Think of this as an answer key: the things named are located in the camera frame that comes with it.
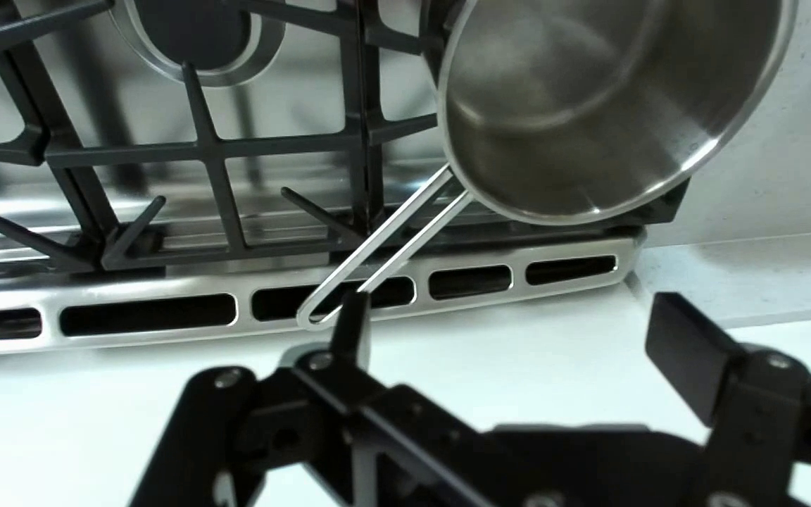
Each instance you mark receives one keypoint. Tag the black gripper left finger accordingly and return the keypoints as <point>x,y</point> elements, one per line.
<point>210,422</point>

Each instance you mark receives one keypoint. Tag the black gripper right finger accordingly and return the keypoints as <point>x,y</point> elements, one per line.
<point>752,422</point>

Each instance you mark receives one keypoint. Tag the silver steel pot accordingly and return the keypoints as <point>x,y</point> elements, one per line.
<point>593,114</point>

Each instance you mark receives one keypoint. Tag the black gas burner cap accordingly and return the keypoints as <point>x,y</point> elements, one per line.
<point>196,31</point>

